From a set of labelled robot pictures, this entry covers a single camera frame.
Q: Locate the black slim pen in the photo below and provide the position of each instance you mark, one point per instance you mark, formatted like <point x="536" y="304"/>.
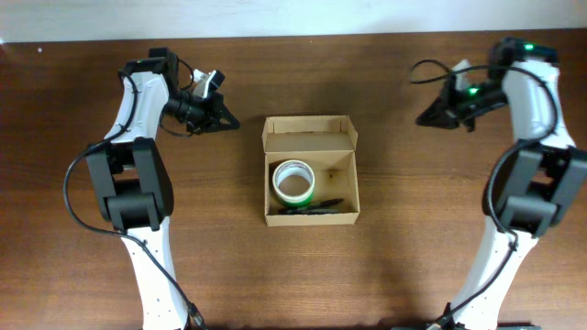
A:
<point x="328" y="203"/>

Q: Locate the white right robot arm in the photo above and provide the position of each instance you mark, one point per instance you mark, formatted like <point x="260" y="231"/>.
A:
<point x="531" y="186"/>

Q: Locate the dark grey pen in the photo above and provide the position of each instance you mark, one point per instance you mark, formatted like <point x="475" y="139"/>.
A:
<point x="309" y="211"/>

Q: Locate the beige masking tape roll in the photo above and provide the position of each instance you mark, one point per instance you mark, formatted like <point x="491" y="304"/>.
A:
<point x="293" y="177"/>

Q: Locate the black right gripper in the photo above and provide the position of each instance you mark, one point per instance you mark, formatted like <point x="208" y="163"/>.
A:
<point x="450" y="106"/>

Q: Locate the green tape roll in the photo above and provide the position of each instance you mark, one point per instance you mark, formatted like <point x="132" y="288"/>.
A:
<point x="295" y="200"/>

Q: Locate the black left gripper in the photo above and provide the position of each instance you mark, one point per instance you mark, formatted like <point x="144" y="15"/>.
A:
<point x="213" y="115"/>

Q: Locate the brown cardboard box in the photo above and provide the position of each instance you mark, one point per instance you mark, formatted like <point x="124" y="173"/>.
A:
<point x="327" y="143"/>

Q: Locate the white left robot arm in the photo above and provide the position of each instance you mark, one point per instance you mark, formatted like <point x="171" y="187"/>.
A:
<point x="131" y="185"/>

